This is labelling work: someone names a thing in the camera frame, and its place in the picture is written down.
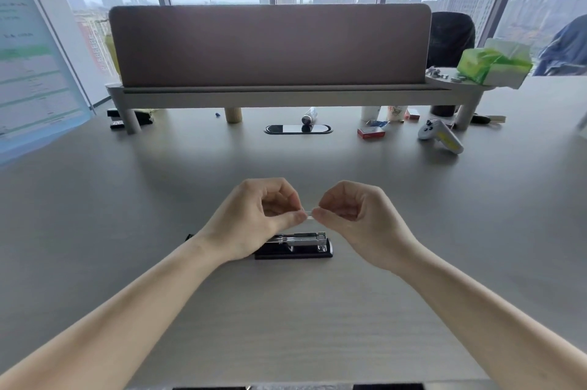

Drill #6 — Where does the black open stapler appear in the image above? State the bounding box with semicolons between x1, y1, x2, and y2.
186;232;334;260

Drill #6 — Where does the brown desk divider panel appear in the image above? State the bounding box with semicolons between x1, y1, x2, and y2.
109;3;433;87

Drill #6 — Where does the white game controller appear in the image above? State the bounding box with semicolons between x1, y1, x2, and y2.
418;119;464;155

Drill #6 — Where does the blue jacket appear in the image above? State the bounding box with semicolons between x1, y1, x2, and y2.
535;14;587;77

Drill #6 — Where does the person's left hand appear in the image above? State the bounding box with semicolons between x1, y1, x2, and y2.
196;178;308;263

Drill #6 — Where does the black keyboard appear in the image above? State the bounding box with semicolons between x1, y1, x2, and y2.
172;383;425;390

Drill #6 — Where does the black oval cable grommet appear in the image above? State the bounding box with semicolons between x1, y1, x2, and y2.
264;124;334;134

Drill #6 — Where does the person's right hand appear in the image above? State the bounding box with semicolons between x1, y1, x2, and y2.
312;180;420;277

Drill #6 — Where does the computer monitor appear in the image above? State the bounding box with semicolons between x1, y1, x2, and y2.
0;0;94;165

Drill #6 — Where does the green tissue pack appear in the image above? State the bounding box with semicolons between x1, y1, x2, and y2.
457;38;533;89

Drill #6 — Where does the pile of metal binder clips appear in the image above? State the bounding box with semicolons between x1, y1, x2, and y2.
425;66;466;83

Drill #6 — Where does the white desk shelf riser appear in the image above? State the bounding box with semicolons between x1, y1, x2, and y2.
105;74;498;135

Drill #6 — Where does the black office chair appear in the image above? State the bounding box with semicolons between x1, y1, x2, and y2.
427;12;476;68

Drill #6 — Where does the person's right forearm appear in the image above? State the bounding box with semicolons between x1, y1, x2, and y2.
387;240;587;390

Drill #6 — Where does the person's left forearm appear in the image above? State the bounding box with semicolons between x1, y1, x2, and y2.
0;235;230;390

